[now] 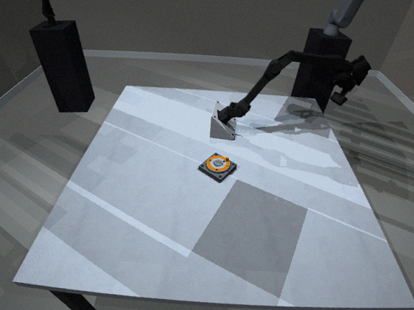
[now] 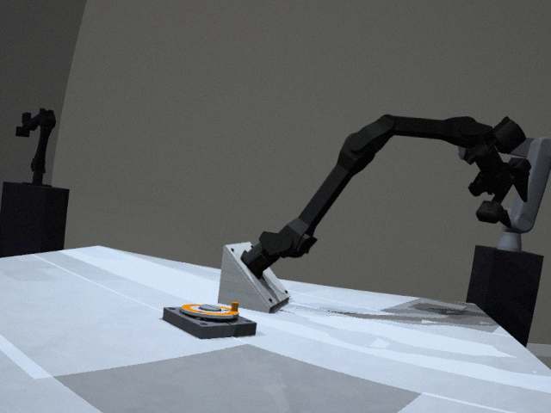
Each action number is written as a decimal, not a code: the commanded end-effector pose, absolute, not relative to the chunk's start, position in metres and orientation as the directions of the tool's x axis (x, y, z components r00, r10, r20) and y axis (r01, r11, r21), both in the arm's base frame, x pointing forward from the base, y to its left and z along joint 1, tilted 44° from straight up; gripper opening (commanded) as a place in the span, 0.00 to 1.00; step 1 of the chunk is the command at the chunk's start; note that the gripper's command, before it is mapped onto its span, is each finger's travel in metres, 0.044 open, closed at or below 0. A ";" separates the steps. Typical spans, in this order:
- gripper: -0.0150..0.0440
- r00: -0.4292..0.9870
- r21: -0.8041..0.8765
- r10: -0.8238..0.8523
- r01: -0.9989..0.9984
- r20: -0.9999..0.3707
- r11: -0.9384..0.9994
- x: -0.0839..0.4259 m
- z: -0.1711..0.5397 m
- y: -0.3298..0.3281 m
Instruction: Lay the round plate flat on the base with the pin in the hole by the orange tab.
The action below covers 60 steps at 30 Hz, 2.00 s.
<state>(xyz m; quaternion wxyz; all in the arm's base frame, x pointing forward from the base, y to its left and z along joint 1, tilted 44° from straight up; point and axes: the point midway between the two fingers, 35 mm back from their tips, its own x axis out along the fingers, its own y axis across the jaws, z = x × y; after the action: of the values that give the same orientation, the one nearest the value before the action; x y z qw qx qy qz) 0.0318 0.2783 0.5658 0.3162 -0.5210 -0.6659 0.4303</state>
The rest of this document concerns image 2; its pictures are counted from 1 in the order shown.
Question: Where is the orange round plate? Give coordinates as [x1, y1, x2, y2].
[181, 302, 239, 319]

